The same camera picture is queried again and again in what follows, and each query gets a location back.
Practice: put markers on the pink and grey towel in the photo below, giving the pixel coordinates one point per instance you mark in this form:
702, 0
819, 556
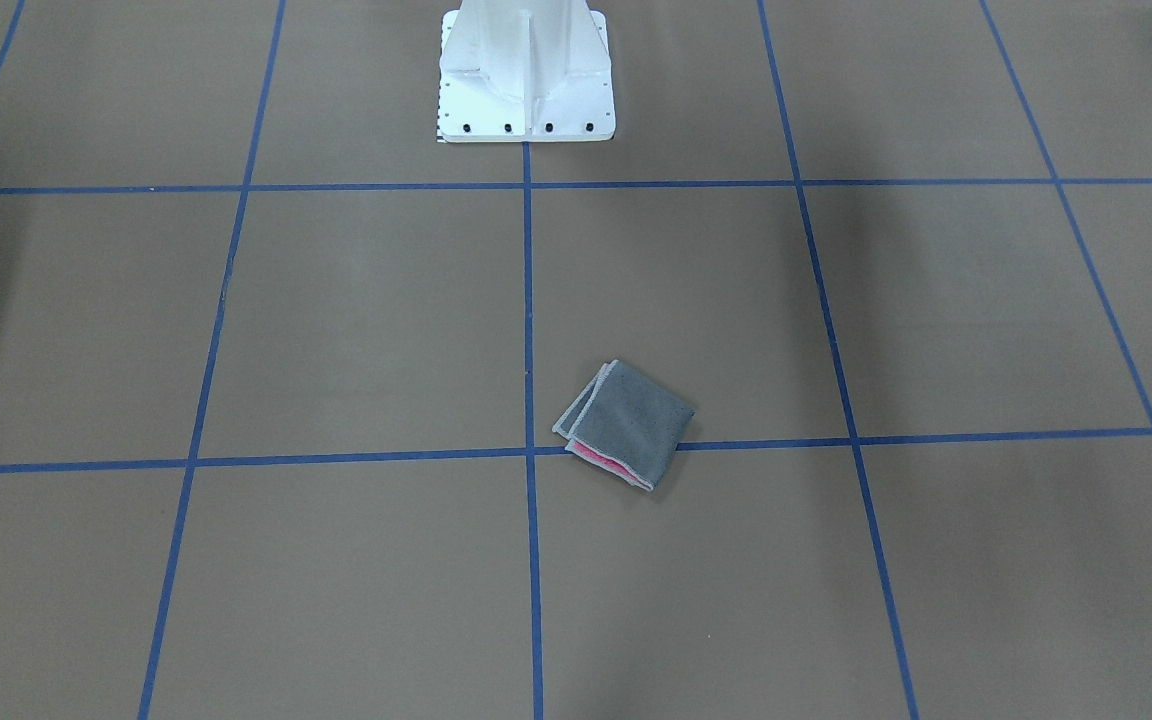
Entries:
625, 423

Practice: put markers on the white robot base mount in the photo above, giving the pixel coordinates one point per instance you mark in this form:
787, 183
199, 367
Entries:
525, 72

